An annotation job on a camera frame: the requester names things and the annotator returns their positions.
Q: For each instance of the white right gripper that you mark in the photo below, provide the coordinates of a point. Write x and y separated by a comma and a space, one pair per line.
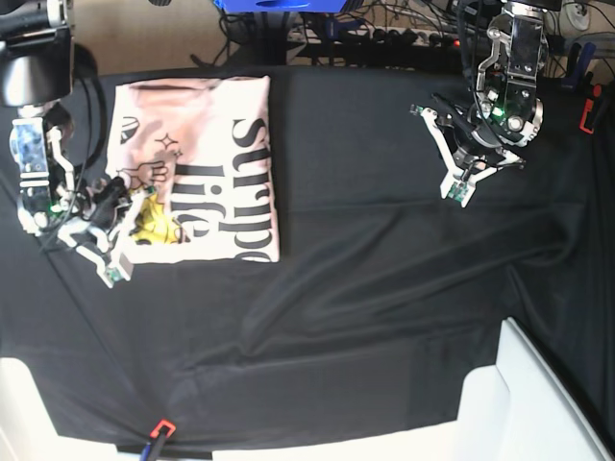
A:
102, 232

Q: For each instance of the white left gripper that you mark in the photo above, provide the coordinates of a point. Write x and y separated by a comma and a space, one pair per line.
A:
467, 162

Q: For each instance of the pale pink T-shirt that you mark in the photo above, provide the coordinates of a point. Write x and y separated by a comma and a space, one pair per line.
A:
203, 146

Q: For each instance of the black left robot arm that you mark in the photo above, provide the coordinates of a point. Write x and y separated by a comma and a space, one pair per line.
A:
480, 141

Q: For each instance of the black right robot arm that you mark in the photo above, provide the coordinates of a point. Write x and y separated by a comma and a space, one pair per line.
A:
55, 202

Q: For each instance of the black table cloth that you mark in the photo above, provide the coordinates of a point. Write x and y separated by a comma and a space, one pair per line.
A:
386, 296

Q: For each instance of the black power strip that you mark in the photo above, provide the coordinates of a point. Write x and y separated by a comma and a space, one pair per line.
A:
392, 36

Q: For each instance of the blue plastic base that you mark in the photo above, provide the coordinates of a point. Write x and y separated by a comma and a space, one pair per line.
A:
326, 6

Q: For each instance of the red blue tool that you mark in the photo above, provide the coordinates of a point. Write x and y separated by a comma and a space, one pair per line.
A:
158, 439

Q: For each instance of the red bracket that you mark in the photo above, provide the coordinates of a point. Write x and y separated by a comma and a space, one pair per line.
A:
590, 110

